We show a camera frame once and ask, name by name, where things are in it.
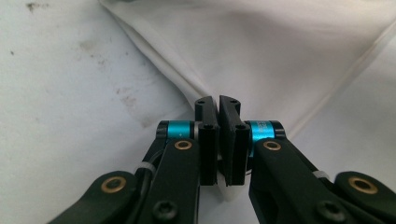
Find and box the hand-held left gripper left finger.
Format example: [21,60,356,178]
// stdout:
[156,95,220,187]

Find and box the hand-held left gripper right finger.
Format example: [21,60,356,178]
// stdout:
[219,94,287,187]

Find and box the white tank top black trim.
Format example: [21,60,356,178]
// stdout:
[99,0,396,203]

